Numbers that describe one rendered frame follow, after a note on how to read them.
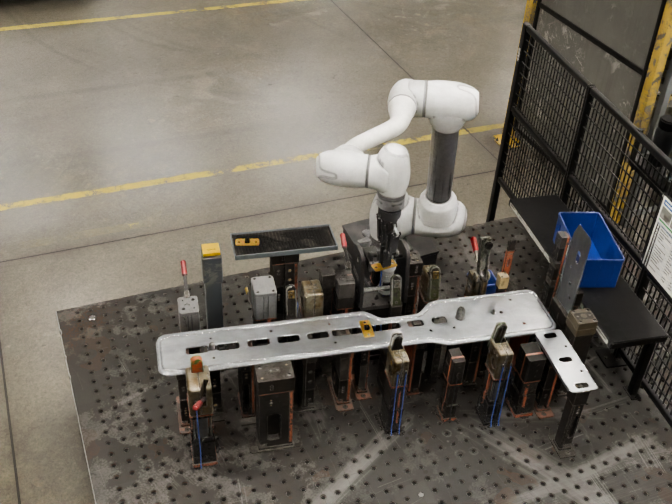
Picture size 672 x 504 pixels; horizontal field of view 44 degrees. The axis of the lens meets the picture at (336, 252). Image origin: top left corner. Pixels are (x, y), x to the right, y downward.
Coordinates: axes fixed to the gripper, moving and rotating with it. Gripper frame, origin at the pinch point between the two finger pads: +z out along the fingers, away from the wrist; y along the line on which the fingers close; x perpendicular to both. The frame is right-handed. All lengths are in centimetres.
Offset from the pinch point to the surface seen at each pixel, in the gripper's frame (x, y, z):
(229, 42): 102, -461, 132
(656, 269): 90, 33, 9
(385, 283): 8.1, -11.7, 23.7
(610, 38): 225, -150, 20
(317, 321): -21.6, -5.5, 26.4
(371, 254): 1.5, -12.0, 8.5
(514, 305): 48, 14, 27
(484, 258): 41.7, -0.5, 14.1
